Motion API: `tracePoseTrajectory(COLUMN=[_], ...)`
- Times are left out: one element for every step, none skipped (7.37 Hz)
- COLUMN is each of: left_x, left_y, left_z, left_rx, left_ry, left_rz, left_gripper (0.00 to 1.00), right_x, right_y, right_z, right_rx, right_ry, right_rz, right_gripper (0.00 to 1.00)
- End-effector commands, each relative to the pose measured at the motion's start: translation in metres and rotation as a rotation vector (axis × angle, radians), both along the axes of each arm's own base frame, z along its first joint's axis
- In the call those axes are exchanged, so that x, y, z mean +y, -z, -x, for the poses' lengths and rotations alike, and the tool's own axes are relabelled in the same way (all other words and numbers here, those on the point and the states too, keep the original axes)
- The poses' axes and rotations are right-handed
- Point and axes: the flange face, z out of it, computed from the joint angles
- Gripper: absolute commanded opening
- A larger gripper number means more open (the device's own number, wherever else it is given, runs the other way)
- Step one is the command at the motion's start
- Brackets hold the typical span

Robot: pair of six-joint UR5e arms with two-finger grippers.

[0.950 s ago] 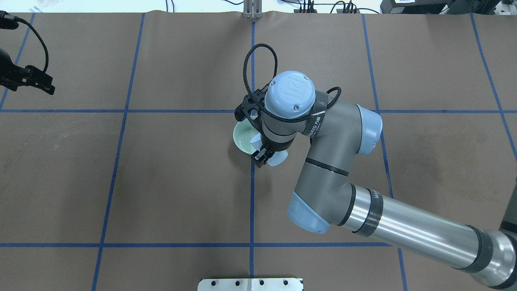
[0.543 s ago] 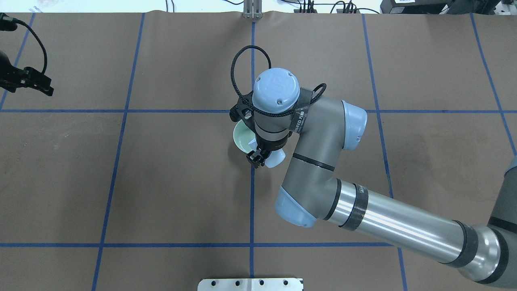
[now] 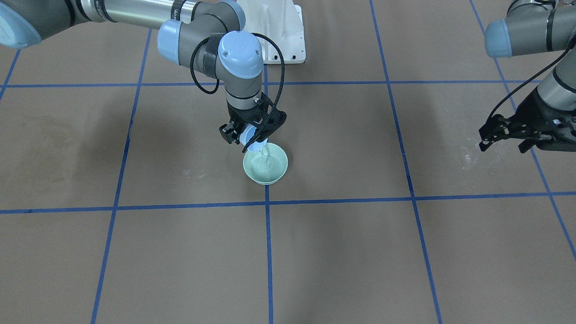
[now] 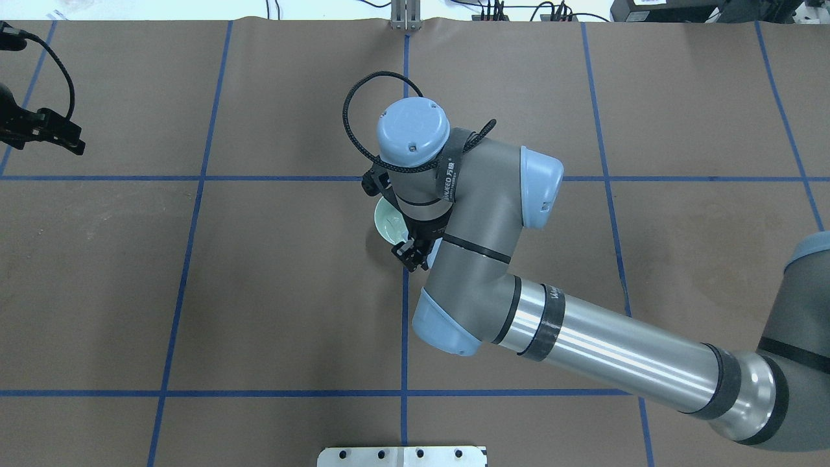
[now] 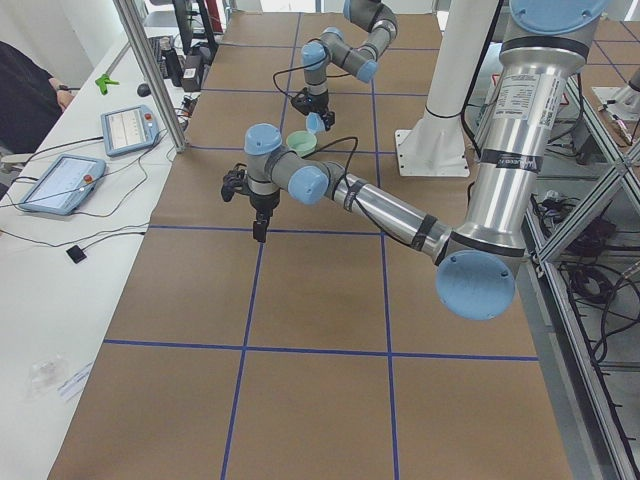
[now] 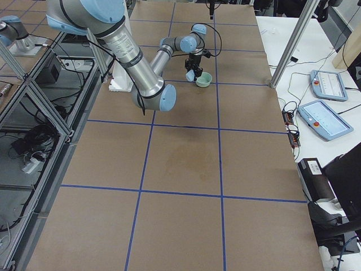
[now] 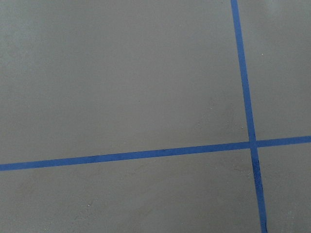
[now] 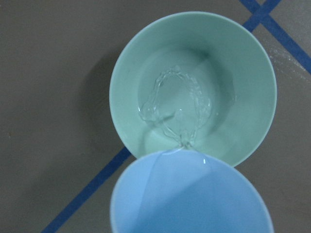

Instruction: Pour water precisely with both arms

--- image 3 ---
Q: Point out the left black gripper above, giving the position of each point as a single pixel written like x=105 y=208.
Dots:
x=534 y=113

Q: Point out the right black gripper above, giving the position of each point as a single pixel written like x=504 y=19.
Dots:
x=239 y=117

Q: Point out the green ceramic bowl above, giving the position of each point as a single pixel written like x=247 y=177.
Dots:
x=266 y=166

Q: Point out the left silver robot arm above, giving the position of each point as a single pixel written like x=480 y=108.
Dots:
x=532 y=27

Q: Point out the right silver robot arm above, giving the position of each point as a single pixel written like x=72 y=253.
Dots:
x=209 y=39

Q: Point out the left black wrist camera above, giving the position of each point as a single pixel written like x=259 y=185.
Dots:
x=561 y=132

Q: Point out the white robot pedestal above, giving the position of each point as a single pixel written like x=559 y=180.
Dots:
x=279 y=20

